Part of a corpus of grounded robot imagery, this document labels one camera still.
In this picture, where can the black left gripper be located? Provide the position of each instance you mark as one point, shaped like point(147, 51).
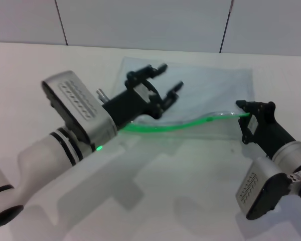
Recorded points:
point(135, 103)

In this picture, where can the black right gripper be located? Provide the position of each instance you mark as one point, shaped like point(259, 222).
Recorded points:
point(268, 133)

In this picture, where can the clear green-zip document bag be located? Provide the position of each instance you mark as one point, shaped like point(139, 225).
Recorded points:
point(208, 90)

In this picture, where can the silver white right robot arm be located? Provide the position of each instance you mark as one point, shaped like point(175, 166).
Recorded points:
point(291, 154)

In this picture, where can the green zipper slider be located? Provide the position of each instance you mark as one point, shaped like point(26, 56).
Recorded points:
point(210, 119)

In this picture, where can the silver metal bolt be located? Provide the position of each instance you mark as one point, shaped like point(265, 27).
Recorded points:
point(100, 93)

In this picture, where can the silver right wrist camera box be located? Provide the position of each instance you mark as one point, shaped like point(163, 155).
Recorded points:
point(261, 190)

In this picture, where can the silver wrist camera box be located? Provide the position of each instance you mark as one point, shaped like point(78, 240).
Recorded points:
point(261, 190)
point(77, 105)

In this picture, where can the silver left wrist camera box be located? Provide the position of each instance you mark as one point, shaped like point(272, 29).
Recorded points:
point(77, 105)

